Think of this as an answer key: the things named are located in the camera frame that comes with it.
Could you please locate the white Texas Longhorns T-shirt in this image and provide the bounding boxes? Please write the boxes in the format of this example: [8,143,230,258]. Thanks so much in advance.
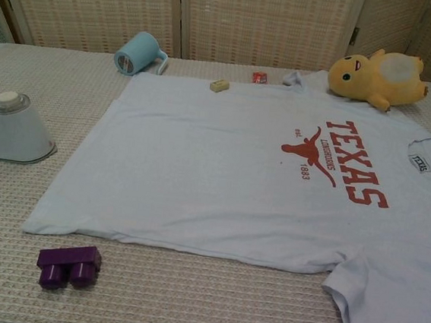
[12,43,431,323]

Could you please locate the white handheld steam iron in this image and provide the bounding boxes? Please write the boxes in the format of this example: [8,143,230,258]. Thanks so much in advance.
[0,90,64,167]

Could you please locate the light blue plastic mug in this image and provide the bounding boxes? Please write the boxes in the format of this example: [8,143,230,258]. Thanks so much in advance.
[112,28,173,80]

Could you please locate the purple toy building block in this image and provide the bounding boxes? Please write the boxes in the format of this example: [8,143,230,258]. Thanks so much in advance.
[34,241,104,296]

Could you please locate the beige woven tablecloth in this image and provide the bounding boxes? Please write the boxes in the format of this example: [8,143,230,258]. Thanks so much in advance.
[0,39,431,323]

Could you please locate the yellow plush toy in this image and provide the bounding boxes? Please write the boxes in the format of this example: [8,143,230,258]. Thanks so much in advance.
[325,43,431,117]

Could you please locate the small red packet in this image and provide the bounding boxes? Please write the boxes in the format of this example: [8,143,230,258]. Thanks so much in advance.
[251,71,270,86]

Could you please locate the small beige eraser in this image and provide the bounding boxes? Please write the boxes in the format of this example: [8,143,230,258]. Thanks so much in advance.
[208,77,231,93]

